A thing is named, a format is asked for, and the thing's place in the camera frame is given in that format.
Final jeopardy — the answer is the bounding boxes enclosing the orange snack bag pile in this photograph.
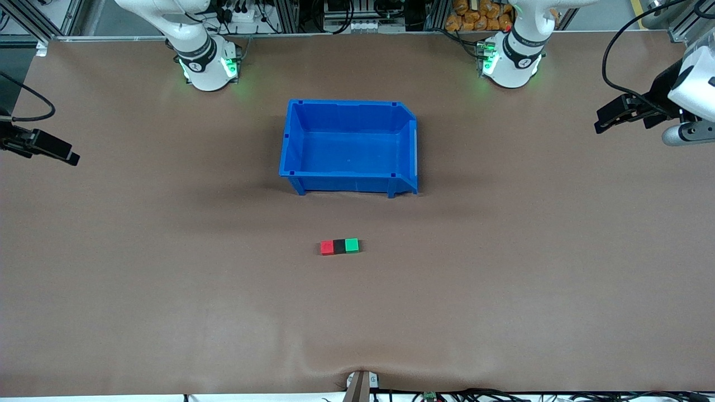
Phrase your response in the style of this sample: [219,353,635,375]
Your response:
[445,0,513,32]

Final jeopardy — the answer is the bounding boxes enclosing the white power strip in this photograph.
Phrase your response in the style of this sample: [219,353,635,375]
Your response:
[222,6,269,23]

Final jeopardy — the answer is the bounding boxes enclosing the metal table edge clamp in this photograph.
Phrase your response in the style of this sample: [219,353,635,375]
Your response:
[346,370,380,402]

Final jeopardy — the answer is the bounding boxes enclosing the blue plastic bin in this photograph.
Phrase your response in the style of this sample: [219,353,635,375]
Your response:
[279,99,418,198]

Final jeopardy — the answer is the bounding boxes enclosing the brown table mat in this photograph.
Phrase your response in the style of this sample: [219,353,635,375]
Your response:
[0,31,715,397]

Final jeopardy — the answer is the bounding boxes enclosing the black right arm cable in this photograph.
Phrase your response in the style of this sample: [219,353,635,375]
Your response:
[0,71,56,123]

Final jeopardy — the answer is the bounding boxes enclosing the aluminium frame post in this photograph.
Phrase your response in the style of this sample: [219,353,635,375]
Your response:
[668,0,715,45]
[0,0,84,42]

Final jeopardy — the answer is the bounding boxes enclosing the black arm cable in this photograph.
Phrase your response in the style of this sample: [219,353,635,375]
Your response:
[0,71,56,123]
[602,0,715,108]

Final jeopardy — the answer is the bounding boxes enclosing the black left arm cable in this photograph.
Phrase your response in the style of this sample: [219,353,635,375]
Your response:
[602,0,715,108]

